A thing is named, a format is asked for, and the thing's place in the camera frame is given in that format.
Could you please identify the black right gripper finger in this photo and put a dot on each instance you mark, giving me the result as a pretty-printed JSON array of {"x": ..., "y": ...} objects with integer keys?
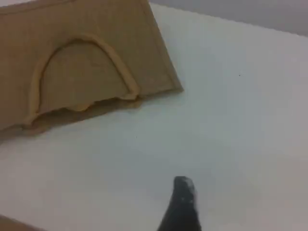
[{"x": 183, "y": 209}]

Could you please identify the brown jute tote bag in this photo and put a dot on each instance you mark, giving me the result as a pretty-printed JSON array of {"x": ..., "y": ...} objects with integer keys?
[{"x": 84, "y": 60}]

